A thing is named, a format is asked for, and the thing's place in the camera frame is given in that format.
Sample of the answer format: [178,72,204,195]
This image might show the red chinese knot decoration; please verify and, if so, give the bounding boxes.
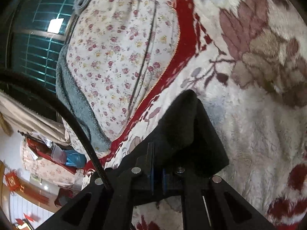
[4,170,50,205]

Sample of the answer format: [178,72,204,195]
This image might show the blue plastic bag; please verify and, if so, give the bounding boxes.
[64,150,87,168]

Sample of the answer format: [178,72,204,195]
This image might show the beige curtain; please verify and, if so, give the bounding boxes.
[1,91,70,146]

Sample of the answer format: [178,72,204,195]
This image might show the black pants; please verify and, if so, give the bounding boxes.
[113,90,229,177]

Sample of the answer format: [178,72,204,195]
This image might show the red white floral blanket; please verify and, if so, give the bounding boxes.
[82,0,307,230]

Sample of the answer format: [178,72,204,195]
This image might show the black cable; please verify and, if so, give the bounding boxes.
[0,67,114,190]

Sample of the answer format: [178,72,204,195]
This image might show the window with green grille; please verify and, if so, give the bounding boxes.
[7,0,75,93]

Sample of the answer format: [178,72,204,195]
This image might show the blue-grey fuzzy jacket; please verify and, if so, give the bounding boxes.
[56,0,111,155]

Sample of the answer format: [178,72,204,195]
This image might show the small floral print quilt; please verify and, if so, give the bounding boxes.
[66,0,179,155]

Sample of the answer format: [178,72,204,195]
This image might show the floral pillow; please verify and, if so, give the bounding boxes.
[20,139,83,190]

